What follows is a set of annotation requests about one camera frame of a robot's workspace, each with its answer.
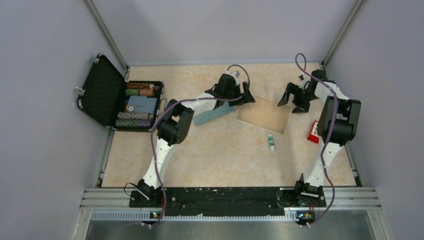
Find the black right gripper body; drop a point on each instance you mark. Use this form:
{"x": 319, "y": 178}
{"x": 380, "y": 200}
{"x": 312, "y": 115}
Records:
{"x": 303, "y": 95}

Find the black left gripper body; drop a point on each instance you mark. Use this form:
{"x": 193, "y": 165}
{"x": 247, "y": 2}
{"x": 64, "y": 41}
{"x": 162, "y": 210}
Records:
{"x": 234, "y": 92}

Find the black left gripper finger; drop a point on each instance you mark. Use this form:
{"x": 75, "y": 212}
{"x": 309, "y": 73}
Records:
{"x": 244, "y": 97}
{"x": 212, "y": 91}

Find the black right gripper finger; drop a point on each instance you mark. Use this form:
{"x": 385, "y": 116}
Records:
{"x": 301, "y": 106}
{"x": 291, "y": 89}

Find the beige letter paper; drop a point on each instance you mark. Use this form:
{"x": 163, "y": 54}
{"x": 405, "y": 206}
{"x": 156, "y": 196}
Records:
{"x": 265, "y": 114}

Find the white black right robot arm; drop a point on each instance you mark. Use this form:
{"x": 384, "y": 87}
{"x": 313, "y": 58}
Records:
{"x": 336, "y": 126}

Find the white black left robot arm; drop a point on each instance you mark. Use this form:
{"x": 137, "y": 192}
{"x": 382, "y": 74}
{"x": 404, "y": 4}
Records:
{"x": 173, "y": 126}

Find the green white glue stick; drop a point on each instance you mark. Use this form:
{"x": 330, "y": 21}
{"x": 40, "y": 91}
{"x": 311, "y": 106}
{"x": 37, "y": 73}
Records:
{"x": 271, "y": 142}

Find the black poker chip case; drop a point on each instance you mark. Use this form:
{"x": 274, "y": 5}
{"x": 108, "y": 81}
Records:
{"x": 108, "y": 98}

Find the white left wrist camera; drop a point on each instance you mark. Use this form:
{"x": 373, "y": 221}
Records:
{"x": 234, "y": 73}

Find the aluminium front frame rail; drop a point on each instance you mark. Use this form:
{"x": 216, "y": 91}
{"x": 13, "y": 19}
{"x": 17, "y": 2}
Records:
{"x": 114, "y": 204}

